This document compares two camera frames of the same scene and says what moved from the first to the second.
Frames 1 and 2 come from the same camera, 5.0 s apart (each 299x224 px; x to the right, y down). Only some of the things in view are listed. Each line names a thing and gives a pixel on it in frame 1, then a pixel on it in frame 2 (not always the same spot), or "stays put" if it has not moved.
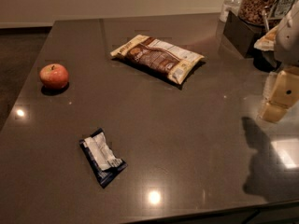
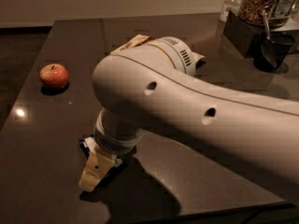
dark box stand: [241, 34] stays put
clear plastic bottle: [233, 2] stays put
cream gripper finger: [281, 92] -> [113, 134]
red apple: [54, 76] stays put
